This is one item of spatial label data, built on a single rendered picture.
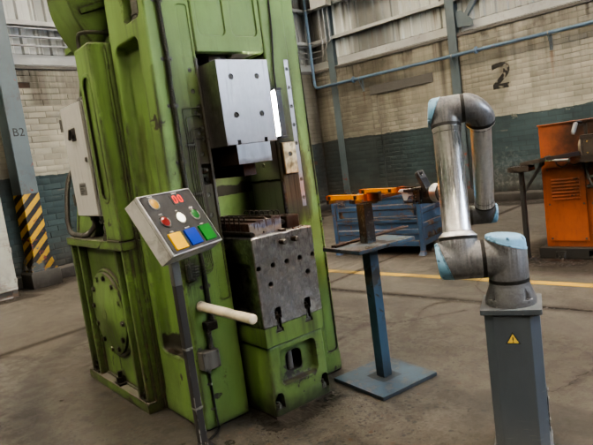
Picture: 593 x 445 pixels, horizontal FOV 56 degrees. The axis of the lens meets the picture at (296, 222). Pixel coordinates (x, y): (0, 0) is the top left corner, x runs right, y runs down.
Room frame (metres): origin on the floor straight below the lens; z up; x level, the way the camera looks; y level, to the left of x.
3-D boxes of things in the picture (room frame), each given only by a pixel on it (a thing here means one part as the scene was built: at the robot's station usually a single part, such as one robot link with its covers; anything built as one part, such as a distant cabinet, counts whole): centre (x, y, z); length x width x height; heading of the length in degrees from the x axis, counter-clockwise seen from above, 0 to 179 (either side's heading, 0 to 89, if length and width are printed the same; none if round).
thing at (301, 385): (2.96, 0.25, 0.23); 0.55 x 0.37 x 0.47; 38
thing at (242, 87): (2.94, 0.25, 1.56); 0.42 x 0.39 x 0.40; 38
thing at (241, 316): (2.47, 0.37, 0.62); 0.44 x 0.05 x 0.05; 38
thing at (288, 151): (3.05, -0.01, 1.27); 0.09 x 0.02 x 0.17; 128
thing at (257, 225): (2.92, 0.29, 0.96); 0.42 x 0.20 x 0.09; 38
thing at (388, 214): (6.71, -1.13, 0.36); 1.20 x 0.80 x 0.72; 52
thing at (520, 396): (2.13, -0.79, 0.30); 0.22 x 0.22 x 0.60; 66
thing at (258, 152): (2.92, 0.29, 1.32); 0.42 x 0.20 x 0.10; 38
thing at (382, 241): (2.96, -0.37, 0.76); 0.40 x 0.30 x 0.02; 124
